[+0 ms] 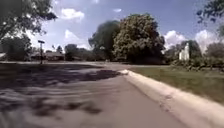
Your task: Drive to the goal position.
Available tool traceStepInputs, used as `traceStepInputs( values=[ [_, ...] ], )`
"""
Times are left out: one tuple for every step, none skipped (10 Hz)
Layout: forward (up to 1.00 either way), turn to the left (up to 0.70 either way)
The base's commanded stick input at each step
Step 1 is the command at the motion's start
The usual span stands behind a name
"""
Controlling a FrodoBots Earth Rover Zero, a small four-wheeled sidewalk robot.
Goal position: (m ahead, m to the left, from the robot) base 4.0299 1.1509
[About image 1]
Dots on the white building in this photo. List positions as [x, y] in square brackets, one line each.
[184, 53]

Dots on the overhanging dark tree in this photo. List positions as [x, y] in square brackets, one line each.
[20, 13]

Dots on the pale concrete kerb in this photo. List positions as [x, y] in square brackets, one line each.
[186, 105]

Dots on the dark pole with box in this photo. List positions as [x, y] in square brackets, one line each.
[41, 50]

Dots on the grey asphalt road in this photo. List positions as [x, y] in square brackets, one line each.
[110, 106]

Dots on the low building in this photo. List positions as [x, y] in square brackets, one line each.
[53, 56]

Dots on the large green tree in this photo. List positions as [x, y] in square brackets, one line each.
[138, 40]

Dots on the row of distant trees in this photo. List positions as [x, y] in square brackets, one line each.
[196, 50]

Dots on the green grass verge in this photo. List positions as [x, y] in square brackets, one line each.
[196, 80]

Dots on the row of bushes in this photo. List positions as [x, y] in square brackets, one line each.
[200, 62]

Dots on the tree branches with leaves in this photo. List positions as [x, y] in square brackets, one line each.
[213, 11]

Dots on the dark green tree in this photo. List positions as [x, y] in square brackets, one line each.
[104, 38]

